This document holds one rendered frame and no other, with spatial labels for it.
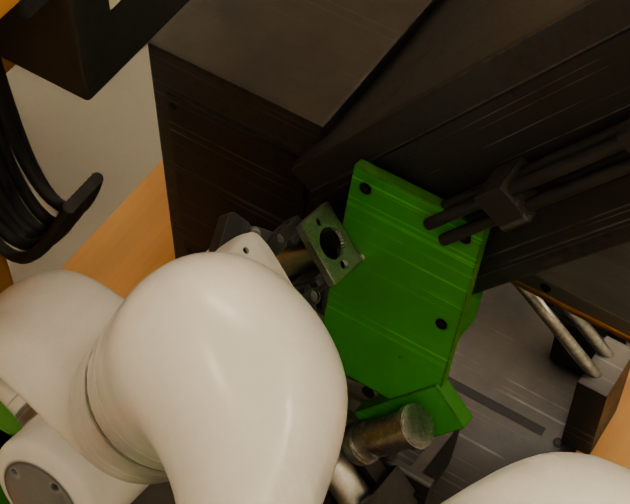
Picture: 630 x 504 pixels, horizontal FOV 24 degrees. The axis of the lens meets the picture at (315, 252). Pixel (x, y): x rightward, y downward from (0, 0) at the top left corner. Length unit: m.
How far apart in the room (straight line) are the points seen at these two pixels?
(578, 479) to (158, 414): 0.17
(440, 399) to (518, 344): 0.29
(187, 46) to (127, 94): 1.68
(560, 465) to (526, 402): 0.85
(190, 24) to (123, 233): 0.38
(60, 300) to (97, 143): 1.97
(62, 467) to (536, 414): 0.63
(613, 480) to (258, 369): 0.14
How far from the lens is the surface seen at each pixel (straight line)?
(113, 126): 2.86
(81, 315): 0.86
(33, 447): 0.93
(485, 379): 1.44
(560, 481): 0.57
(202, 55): 1.23
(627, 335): 1.24
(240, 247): 1.06
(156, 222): 1.58
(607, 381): 1.33
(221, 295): 0.59
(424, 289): 1.14
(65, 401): 0.83
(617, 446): 1.43
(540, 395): 1.44
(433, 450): 1.32
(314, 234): 1.12
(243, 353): 0.57
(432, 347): 1.16
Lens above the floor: 2.12
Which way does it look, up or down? 53 degrees down
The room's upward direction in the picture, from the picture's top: straight up
